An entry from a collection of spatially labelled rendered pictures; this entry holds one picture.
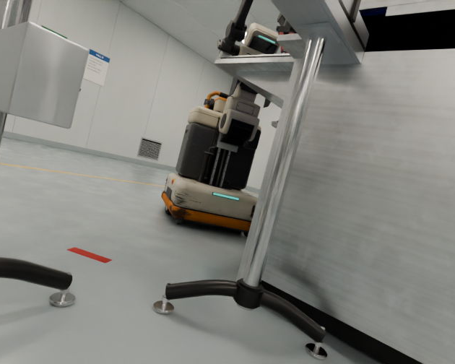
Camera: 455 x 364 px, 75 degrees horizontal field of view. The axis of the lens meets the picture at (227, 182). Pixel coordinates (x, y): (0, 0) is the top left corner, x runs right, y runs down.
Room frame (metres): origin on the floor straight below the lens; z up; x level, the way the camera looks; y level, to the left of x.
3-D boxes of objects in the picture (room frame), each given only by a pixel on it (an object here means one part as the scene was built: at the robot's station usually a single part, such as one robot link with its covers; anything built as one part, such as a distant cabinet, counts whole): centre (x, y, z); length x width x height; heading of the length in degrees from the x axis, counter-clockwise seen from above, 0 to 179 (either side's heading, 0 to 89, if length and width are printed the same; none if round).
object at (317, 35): (0.81, -0.13, 0.46); 0.09 x 0.09 x 0.77; 52
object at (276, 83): (1.27, -0.06, 0.80); 0.34 x 0.03 x 0.13; 52
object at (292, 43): (0.97, -0.13, 0.87); 0.14 x 0.13 x 0.02; 52
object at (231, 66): (1.46, -0.22, 0.87); 0.70 x 0.48 x 0.02; 142
